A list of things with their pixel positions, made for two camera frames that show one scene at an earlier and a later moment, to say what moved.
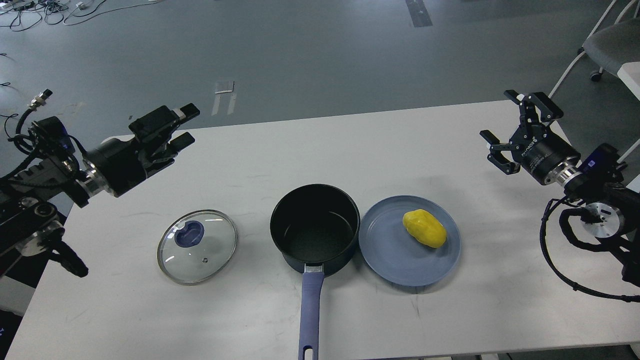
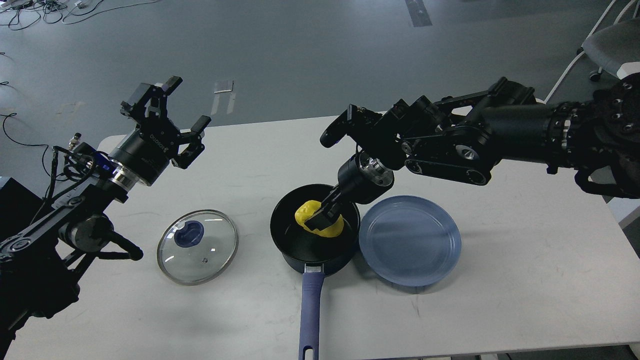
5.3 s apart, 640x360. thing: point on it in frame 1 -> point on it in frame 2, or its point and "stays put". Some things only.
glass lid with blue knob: [196, 246] stays put
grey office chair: [616, 48] stays put
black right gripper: [537, 150] -> [364, 178]
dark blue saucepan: [315, 227] stays put
